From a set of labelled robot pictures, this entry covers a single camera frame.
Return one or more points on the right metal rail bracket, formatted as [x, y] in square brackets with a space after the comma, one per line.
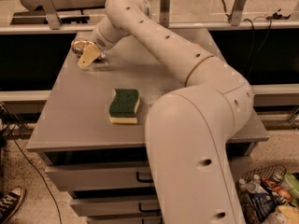
[236, 13]

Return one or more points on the metal rail bracket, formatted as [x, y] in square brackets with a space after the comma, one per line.
[164, 12]
[52, 17]
[236, 13]

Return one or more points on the grey drawer cabinet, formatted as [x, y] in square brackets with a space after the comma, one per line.
[74, 126]

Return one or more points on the middle metal rail bracket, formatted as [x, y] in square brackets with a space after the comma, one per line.
[164, 12]

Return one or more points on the red snack bag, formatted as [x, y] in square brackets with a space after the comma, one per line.
[277, 188]

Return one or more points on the grey drawer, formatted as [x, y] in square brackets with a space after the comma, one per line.
[105, 175]
[126, 220]
[111, 206]

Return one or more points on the middle grey drawer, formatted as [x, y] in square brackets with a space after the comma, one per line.
[111, 206]

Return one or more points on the black canvas sneaker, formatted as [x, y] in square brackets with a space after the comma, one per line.
[10, 203]

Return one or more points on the blue snack bag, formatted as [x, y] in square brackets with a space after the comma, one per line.
[263, 203]

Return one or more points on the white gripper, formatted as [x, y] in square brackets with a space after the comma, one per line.
[99, 40]

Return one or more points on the left metal rail bracket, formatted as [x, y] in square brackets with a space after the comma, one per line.
[52, 17]

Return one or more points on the top grey drawer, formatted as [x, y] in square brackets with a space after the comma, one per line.
[105, 175]

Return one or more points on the green and yellow sponge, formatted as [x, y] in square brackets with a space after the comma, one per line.
[124, 106]

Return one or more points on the clear plastic water bottle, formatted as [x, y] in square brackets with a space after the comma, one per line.
[254, 185]

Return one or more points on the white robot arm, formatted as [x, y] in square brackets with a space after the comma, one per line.
[187, 129]

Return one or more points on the wire basket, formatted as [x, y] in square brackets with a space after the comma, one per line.
[275, 173]

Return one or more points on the bottom grey drawer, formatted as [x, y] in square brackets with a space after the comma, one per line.
[126, 220]

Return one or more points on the green snack bag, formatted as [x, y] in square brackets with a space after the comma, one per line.
[291, 184]

